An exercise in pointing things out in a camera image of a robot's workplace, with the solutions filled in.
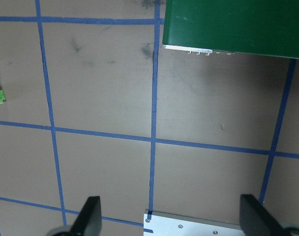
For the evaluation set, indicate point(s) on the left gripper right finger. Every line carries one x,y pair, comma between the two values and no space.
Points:
255,220

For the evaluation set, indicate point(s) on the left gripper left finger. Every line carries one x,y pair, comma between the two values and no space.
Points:
87,223

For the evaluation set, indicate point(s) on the green conveyor belt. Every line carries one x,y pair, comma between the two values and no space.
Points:
263,27

